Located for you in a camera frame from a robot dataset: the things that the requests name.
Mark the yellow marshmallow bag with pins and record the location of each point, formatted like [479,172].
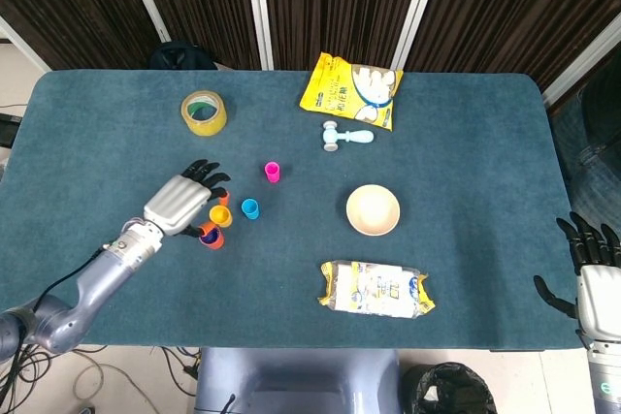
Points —
[335,89]

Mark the yellow plastic cup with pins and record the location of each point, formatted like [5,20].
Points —
[220,216]

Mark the black backpack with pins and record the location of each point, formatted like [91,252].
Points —
[179,57]

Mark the pale blue toy hammer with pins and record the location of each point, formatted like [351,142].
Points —
[332,135]

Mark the beige bowl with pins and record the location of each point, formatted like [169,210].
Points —
[372,210]

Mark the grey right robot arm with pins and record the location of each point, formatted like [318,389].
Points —
[606,375]

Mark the teal table cloth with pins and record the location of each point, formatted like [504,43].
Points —
[461,167]

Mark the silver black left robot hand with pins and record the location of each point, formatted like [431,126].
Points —
[177,203]

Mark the dark purple plastic cup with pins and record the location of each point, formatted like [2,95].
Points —
[208,237]

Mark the cyan plastic cup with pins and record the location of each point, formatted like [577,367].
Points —
[251,209]

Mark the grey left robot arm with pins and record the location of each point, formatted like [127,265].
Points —
[92,278]

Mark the black trash bin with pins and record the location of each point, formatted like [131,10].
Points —
[446,390]

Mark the blue denim jeans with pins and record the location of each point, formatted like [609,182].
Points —
[599,181]

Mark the small pink plastic cup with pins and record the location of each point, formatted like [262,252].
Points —
[272,171]

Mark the large orange plastic cup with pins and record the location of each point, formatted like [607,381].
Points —
[217,241]

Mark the black box device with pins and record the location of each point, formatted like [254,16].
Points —
[9,130]

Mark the yellow white clear food pack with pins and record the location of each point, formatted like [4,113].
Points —
[373,290]

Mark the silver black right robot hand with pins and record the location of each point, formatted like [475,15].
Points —
[601,297]

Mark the yellowish packing tape roll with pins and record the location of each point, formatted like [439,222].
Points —
[211,125]

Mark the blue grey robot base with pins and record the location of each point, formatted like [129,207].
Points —
[301,380]

